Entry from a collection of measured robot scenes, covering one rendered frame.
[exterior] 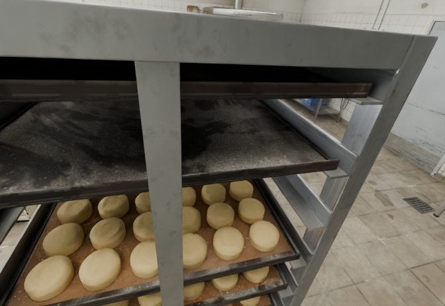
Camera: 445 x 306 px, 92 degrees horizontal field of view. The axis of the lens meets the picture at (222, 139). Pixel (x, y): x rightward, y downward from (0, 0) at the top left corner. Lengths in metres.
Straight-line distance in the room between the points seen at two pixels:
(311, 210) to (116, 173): 0.27
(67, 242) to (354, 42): 0.43
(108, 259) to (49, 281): 0.07
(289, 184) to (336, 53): 0.25
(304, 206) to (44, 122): 0.40
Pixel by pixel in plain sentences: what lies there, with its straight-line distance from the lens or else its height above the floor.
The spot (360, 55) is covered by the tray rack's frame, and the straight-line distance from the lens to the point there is 0.22.
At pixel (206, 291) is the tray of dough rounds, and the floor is 1.40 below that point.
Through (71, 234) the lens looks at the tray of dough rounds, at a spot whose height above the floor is 1.51.
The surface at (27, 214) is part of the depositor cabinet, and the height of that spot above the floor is 0.16.
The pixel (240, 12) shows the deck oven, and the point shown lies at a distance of 5.17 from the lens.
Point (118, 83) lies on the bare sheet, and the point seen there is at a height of 1.77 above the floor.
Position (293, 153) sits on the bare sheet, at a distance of 0.30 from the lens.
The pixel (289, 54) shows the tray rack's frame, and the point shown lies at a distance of 0.18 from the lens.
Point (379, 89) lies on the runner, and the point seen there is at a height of 1.77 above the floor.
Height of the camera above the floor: 1.82
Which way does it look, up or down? 29 degrees down
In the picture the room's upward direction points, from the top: 5 degrees clockwise
